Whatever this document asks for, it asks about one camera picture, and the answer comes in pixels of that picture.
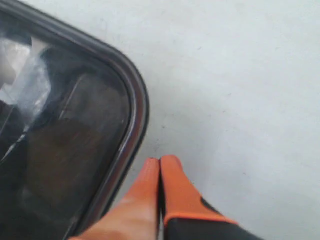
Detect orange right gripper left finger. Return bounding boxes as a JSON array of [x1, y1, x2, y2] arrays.
[[72, 158, 160, 240]]

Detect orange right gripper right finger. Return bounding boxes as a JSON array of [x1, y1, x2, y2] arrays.
[[160, 155, 258, 240]]

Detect dark transparent lunch box lid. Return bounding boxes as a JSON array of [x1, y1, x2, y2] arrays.
[[0, 0, 149, 240]]

